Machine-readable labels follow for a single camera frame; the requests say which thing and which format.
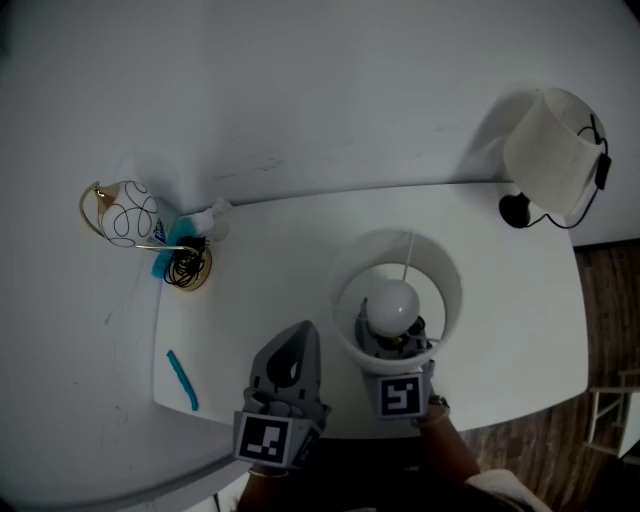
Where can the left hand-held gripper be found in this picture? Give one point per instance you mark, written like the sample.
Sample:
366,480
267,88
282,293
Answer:
295,395

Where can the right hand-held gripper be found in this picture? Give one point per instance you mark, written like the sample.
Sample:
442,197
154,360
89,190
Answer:
400,397

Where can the white drum shade lamp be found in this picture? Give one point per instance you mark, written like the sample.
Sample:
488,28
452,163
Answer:
440,280

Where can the person's left forearm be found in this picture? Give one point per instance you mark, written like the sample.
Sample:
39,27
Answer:
265,492

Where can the person's right forearm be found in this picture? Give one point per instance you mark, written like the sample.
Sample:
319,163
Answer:
447,445

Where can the gold arc lamp patterned globe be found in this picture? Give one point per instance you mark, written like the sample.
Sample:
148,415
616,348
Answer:
127,212

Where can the beige shade black base lamp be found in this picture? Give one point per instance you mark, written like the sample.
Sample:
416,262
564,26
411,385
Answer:
545,155

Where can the white table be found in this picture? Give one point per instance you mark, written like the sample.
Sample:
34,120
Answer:
280,260

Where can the wrist watch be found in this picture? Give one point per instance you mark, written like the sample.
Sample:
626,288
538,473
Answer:
439,403

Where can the teal strip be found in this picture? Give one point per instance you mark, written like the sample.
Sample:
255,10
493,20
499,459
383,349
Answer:
182,380

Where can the teal cloth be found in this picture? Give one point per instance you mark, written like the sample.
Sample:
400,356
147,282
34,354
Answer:
161,266

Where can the person's light clothing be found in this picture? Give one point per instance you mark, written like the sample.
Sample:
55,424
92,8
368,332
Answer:
505,492

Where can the white frame furniture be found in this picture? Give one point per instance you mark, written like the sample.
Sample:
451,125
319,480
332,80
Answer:
607,415

